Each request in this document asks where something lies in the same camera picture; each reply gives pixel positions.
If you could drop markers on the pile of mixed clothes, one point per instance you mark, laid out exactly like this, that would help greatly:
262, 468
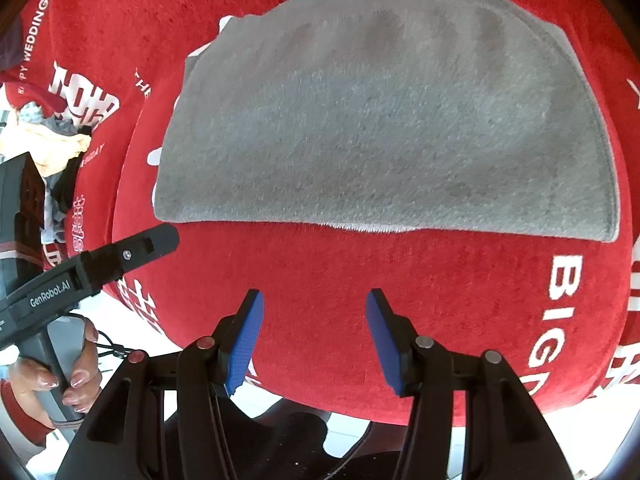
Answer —
55, 140

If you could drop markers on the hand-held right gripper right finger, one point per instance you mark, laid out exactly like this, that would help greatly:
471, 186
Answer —
385, 340

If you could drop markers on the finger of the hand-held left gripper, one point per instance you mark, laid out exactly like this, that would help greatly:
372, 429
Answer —
145, 247

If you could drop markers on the person's left hand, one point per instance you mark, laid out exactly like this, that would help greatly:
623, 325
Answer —
90, 360

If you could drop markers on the red printed blanket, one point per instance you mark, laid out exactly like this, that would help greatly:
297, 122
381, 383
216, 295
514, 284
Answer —
325, 270

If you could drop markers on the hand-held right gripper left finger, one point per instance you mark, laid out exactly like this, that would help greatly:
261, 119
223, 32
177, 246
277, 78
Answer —
245, 340

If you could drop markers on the grey knit sweater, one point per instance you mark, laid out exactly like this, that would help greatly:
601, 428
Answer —
380, 125

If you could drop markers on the dark purple cloth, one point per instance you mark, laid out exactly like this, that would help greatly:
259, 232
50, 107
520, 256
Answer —
11, 45

